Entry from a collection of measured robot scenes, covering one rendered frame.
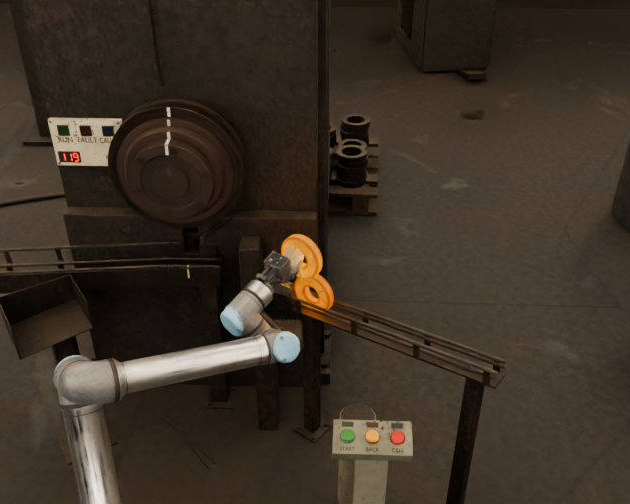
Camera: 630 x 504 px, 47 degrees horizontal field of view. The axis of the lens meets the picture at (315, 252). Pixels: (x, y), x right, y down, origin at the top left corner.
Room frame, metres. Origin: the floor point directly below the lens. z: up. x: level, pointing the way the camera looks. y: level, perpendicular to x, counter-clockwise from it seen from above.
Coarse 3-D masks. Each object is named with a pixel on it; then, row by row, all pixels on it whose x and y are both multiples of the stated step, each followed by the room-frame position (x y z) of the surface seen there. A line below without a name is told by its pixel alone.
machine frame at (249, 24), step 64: (64, 0) 2.38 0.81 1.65; (128, 0) 2.37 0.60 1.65; (192, 0) 2.36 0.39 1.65; (256, 0) 2.35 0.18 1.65; (320, 0) 2.43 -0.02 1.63; (64, 64) 2.38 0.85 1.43; (128, 64) 2.37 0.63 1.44; (192, 64) 2.36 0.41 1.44; (256, 64) 2.35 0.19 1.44; (320, 64) 2.43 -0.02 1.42; (256, 128) 2.35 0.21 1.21; (320, 128) 2.43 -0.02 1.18; (64, 192) 2.39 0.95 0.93; (256, 192) 2.36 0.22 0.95; (320, 192) 2.43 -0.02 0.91; (128, 256) 2.32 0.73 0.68; (192, 256) 2.31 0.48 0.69; (128, 320) 2.32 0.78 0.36; (192, 320) 2.31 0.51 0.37
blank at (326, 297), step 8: (296, 280) 2.09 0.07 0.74; (304, 280) 2.06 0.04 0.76; (312, 280) 2.04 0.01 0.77; (320, 280) 2.04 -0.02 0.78; (296, 288) 2.09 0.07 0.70; (304, 288) 2.07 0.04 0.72; (320, 288) 2.02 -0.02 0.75; (328, 288) 2.02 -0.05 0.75; (304, 296) 2.06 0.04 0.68; (312, 296) 2.07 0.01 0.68; (320, 296) 2.02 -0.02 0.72; (328, 296) 2.00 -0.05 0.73; (304, 304) 2.07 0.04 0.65; (320, 304) 2.02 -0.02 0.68; (328, 304) 2.00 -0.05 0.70
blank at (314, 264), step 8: (288, 240) 2.01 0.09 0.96; (296, 240) 1.99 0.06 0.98; (304, 240) 1.98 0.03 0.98; (296, 248) 1.99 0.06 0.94; (304, 248) 1.97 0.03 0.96; (312, 248) 1.96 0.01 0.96; (312, 256) 1.95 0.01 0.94; (320, 256) 1.96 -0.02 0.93; (304, 264) 2.00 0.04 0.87; (312, 264) 1.95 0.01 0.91; (320, 264) 1.95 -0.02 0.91; (304, 272) 1.97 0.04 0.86; (312, 272) 1.95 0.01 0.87
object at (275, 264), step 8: (272, 256) 1.92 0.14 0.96; (280, 256) 1.91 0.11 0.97; (264, 264) 1.90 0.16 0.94; (272, 264) 1.88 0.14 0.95; (280, 264) 1.88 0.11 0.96; (288, 264) 1.89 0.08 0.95; (264, 272) 1.85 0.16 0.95; (272, 272) 1.85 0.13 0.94; (280, 272) 1.86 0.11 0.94; (288, 272) 1.90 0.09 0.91; (264, 280) 1.82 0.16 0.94; (272, 280) 1.86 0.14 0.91; (280, 280) 1.88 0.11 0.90; (288, 280) 1.89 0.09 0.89; (272, 288) 1.83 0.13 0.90
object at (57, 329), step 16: (32, 288) 2.08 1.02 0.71; (48, 288) 2.11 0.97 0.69; (64, 288) 2.14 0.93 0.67; (0, 304) 1.98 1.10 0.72; (16, 304) 2.04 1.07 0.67; (32, 304) 2.07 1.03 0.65; (48, 304) 2.10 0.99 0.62; (64, 304) 2.12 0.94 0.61; (80, 304) 2.09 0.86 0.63; (16, 320) 2.04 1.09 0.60; (32, 320) 2.04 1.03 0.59; (48, 320) 2.04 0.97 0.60; (64, 320) 2.03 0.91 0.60; (80, 320) 2.03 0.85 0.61; (16, 336) 1.96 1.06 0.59; (32, 336) 1.96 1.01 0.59; (48, 336) 1.95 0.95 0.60; (64, 336) 1.95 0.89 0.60; (32, 352) 1.87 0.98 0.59; (64, 352) 1.99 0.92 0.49; (64, 432) 2.03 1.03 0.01; (64, 448) 1.95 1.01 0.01
